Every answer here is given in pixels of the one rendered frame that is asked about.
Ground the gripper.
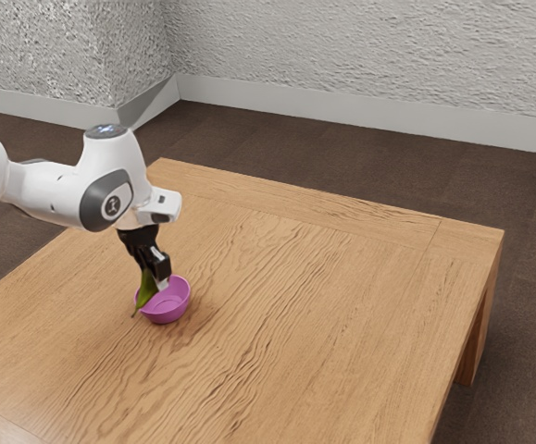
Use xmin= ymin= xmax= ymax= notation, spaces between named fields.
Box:
xmin=117 ymin=223 xmax=173 ymax=293

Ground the green pepper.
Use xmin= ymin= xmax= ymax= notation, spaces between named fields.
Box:
xmin=131 ymin=269 xmax=159 ymax=319

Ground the purple bowl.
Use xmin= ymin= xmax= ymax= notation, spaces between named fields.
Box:
xmin=133 ymin=274 xmax=192 ymax=326

